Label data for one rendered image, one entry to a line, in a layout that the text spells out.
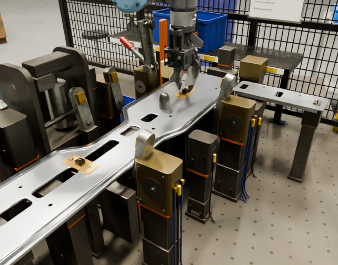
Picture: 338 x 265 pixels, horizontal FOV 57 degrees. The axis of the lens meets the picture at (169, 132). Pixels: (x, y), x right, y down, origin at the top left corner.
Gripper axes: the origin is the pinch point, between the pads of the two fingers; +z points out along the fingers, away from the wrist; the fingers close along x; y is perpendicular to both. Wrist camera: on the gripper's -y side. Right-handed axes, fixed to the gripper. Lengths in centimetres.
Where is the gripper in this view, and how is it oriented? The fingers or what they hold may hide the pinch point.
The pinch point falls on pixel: (185, 86)
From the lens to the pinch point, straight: 103.4
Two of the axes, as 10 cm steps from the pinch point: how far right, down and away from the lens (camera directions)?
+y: -5.4, 4.5, -7.1
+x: 8.4, 2.8, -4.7
